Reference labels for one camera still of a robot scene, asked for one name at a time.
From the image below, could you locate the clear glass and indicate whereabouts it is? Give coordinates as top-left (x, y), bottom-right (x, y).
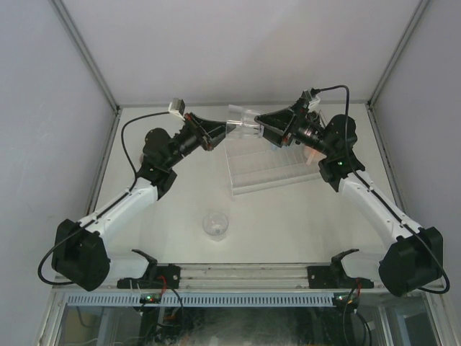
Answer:
top-left (226, 105), bottom-right (263, 140)
top-left (202, 211), bottom-right (229, 241)

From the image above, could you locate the pink ceramic mug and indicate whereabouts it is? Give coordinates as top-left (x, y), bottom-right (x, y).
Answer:
top-left (304, 146), bottom-right (326, 165)

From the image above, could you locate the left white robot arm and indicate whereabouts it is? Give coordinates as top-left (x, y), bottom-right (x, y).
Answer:
top-left (50, 113), bottom-right (235, 291)

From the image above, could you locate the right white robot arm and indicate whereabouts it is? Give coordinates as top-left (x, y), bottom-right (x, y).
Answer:
top-left (255, 97), bottom-right (447, 297)

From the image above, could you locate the clear acrylic dish rack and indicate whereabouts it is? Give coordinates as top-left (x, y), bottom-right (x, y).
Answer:
top-left (223, 137), bottom-right (321, 197)

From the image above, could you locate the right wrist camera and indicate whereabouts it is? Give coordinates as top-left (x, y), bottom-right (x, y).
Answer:
top-left (302, 88), bottom-right (321, 112)

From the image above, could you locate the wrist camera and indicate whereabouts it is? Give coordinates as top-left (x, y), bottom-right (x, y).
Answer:
top-left (168, 98), bottom-right (185, 118)
top-left (302, 88), bottom-right (321, 112)

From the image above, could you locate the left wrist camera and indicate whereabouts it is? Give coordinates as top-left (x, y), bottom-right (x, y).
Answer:
top-left (168, 98), bottom-right (185, 118)

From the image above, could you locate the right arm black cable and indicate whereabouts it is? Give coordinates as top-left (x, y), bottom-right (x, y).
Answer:
top-left (311, 84), bottom-right (451, 296)

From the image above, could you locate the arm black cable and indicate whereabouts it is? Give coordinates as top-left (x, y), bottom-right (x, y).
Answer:
top-left (311, 84), bottom-right (451, 296)
top-left (37, 110), bottom-right (174, 285)

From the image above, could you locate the aluminium front rail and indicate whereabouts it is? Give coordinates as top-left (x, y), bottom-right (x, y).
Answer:
top-left (53, 262), bottom-right (386, 293)

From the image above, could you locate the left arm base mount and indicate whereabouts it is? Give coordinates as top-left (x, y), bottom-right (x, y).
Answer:
top-left (117, 249), bottom-right (182, 289)

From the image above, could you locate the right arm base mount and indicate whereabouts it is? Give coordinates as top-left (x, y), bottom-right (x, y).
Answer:
top-left (307, 249), bottom-right (375, 289)

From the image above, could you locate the right aluminium frame post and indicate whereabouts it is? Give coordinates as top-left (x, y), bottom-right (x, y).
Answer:
top-left (366, 0), bottom-right (433, 109)

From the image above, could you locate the aluminium frame post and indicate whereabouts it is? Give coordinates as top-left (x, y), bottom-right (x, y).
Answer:
top-left (366, 0), bottom-right (433, 109)
top-left (49, 0), bottom-right (120, 113)

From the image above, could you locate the blue slotted cable duct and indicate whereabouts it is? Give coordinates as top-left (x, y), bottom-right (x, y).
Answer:
top-left (66, 291), bottom-right (334, 308)

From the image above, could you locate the left aluminium frame post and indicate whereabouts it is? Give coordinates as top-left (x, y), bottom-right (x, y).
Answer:
top-left (49, 0), bottom-right (120, 113)

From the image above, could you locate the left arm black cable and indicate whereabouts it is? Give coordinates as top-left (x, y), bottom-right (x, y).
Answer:
top-left (37, 110), bottom-right (174, 285)

